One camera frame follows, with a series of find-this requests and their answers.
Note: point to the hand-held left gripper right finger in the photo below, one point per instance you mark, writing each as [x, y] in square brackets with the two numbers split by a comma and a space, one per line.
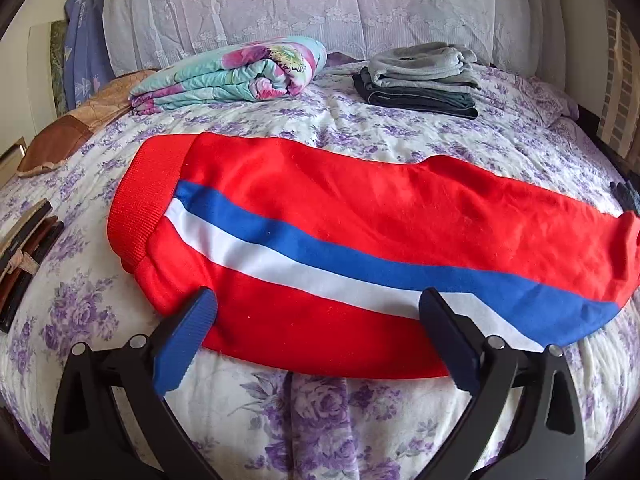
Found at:
[450, 342]

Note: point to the dark cloth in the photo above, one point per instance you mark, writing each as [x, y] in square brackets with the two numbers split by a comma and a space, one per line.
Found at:
[627, 195]

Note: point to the folded dark clothes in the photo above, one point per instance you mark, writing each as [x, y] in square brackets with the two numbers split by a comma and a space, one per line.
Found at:
[415, 97]

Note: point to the folded turquoise floral quilt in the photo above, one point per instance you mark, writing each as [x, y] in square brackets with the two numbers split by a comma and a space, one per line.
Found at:
[220, 77]

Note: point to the brown satin pillow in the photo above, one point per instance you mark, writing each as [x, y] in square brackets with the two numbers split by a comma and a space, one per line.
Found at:
[80, 125]

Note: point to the wooden frame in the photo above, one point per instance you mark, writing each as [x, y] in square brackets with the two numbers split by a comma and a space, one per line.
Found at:
[10, 160]

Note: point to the purple floral bedspread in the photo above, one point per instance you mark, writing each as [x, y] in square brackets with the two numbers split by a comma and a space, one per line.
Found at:
[300, 420]

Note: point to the blue printed cloth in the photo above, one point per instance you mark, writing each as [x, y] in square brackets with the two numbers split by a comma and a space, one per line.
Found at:
[87, 45]

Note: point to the purple floral pillow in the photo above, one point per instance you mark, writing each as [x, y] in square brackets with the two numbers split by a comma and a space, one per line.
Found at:
[547, 100]

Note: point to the folded grey clothes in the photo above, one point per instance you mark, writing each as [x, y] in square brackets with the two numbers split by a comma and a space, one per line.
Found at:
[420, 65]

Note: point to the white lace cover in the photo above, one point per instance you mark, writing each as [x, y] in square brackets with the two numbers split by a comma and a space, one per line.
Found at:
[325, 5]

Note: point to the brick pattern curtain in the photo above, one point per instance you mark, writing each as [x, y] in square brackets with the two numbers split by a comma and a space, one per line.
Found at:
[622, 85]

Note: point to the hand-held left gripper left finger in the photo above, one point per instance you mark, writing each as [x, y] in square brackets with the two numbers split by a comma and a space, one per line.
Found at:
[182, 342]

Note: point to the red pants with striped side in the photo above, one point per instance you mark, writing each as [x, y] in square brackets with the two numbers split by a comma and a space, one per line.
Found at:
[350, 200]

